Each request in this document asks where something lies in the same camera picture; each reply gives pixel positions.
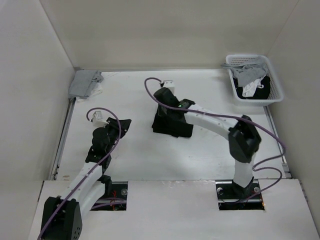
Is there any folded white tank top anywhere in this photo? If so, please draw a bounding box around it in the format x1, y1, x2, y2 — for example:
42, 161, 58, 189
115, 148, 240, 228
75, 83, 103, 103

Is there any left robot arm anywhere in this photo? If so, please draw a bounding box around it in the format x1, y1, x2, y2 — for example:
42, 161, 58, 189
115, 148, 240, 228
38, 117, 132, 240

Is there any black tank top in basket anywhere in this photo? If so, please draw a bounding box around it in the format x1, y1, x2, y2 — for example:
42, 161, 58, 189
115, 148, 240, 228
233, 75, 271, 100

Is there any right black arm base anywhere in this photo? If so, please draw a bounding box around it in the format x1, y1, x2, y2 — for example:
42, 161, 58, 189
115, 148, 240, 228
215, 180, 265, 211

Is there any white tank top in basket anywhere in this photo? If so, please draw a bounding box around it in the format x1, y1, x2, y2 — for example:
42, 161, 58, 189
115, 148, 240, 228
242, 77, 264, 98

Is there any purple cable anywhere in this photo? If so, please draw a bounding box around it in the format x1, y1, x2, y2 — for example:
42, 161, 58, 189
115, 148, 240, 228
36, 107, 126, 240
143, 77, 288, 203

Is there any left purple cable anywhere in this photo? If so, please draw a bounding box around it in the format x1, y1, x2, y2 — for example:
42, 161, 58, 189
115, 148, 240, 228
36, 107, 126, 240

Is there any white plastic laundry basket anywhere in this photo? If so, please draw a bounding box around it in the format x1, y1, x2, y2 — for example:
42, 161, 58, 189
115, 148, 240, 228
225, 54, 284, 107

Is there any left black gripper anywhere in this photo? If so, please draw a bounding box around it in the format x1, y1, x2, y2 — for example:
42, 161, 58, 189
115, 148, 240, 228
102, 117, 131, 153

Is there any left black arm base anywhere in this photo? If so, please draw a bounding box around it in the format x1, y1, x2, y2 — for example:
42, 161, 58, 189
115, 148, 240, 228
91, 181, 128, 212

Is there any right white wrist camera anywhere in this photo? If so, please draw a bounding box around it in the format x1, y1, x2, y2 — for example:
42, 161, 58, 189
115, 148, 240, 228
160, 80, 175, 94

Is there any black tank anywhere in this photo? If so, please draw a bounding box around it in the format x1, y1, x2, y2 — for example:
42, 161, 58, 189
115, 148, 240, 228
151, 105, 194, 138
233, 75, 271, 100

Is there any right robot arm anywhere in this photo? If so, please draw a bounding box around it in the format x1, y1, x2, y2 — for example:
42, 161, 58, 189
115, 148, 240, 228
152, 87, 262, 199

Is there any folded grey tank top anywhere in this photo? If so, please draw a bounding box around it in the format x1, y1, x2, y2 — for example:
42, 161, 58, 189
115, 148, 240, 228
68, 70, 104, 99

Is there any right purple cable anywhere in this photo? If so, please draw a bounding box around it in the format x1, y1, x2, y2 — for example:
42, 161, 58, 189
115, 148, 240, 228
143, 77, 288, 203

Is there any grey tank top in basket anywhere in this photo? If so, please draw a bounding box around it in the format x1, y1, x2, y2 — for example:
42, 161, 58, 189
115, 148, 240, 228
221, 56, 268, 87

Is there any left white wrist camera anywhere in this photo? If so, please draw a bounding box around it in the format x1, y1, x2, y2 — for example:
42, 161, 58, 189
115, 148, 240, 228
91, 110, 108, 128

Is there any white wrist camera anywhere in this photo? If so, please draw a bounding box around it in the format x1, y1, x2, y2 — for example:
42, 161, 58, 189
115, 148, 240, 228
91, 110, 108, 128
160, 80, 175, 94

